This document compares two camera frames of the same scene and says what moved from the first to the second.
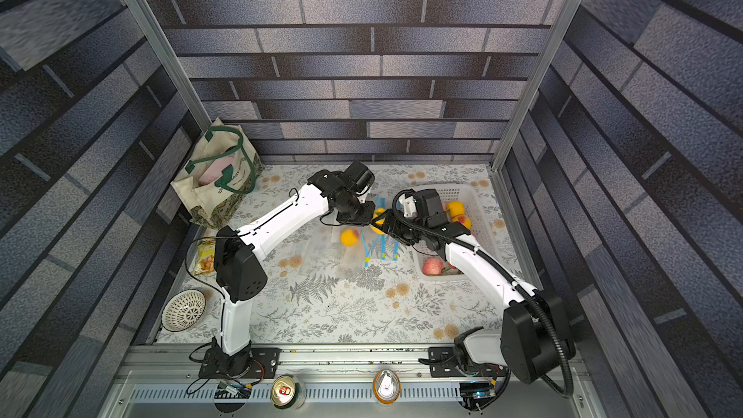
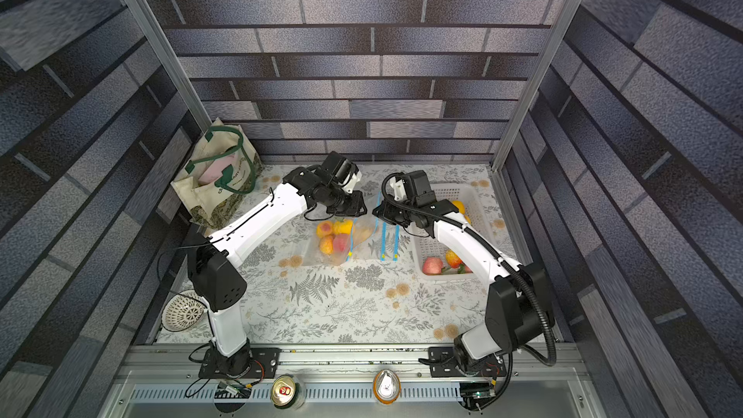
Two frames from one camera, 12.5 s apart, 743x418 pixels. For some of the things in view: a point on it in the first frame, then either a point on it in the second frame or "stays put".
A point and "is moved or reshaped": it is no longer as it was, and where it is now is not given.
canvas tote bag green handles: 222,170 stays put
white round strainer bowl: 183,311 stays put
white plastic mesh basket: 468,195 stays put
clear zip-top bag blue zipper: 339,247 is moved or reshaped
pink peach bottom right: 432,266 stays put
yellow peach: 349,236 → 326,244
